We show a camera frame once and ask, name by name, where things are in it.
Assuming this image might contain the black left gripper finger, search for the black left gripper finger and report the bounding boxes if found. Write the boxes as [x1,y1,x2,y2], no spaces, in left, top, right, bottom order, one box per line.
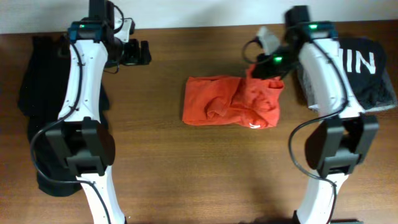
[140,40,152,65]
[124,39,140,65]

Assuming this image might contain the red t-shirt white print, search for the red t-shirt white print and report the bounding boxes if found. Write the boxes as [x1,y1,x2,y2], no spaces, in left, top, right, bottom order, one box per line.
[182,65,284,129]

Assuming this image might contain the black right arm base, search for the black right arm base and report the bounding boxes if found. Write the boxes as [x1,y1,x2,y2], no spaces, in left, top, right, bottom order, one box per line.
[292,210,365,224]

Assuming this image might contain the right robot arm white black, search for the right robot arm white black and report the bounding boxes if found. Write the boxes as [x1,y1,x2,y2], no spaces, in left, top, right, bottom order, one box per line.
[252,6,379,224]

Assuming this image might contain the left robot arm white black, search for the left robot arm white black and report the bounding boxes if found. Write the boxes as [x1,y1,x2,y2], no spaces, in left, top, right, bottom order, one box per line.
[41,1,152,223]

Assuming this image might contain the black folded shirt white letters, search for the black folded shirt white letters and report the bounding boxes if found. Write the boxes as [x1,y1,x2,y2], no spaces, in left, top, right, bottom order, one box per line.
[337,37,387,110]

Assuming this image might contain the black crumpled garment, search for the black crumpled garment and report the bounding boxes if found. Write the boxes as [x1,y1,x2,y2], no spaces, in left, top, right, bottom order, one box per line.
[17,36,110,197]

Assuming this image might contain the grey folded garment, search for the grey folded garment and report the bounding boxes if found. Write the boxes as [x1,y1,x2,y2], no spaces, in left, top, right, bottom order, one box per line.
[297,67,397,112]

